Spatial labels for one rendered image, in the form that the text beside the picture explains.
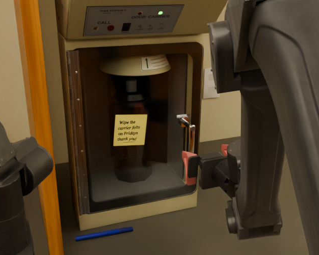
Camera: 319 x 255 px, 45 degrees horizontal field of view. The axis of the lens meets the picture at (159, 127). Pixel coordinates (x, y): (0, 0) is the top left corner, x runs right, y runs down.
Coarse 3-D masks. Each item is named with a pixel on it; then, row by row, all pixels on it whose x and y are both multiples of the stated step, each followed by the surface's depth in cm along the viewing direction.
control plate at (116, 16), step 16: (96, 16) 73; (112, 16) 74; (128, 16) 75; (144, 16) 76; (160, 16) 77; (176, 16) 79; (96, 32) 77; (112, 32) 78; (128, 32) 80; (144, 32) 81; (160, 32) 82
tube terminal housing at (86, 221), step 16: (64, 48) 80; (64, 64) 84; (64, 80) 87; (64, 96) 91; (64, 112) 95; (128, 208) 99; (144, 208) 101; (160, 208) 102; (176, 208) 104; (80, 224) 95; (96, 224) 97
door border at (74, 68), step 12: (72, 60) 80; (72, 72) 81; (72, 84) 82; (72, 96) 82; (72, 120) 84; (84, 144) 87; (84, 156) 88; (84, 168) 89; (84, 180) 90; (84, 192) 91; (84, 204) 93
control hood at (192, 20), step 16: (64, 0) 72; (80, 0) 68; (96, 0) 69; (112, 0) 70; (128, 0) 71; (144, 0) 72; (160, 0) 73; (176, 0) 74; (192, 0) 75; (208, 0) 77; (224, 0) 78; (64, 16) 75; (80, 16) 72; (192, 16) 80; (208, 16) 82; (64, 32) 77; (80, 32) 76; (176, 32) 84; (192, 32) 86; (208, 32) 87
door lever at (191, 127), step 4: (180, 120) 94; (184, 120) 93; (188, 120) 94; (180, 124) 94; (184, 124) 93; (188, 124) 90; (192, 124) 90; (188, 128) 90; (192, 128) 90; (188, 132) 91; (192, 132) 90; (188, 136) 91; (192, 136) 91; (188, 140) 91; (192, 140) 91; (188, 144) 92; (192, 144) 92; (188, 148) 92; (192, 148) 92; (192, 152) 92
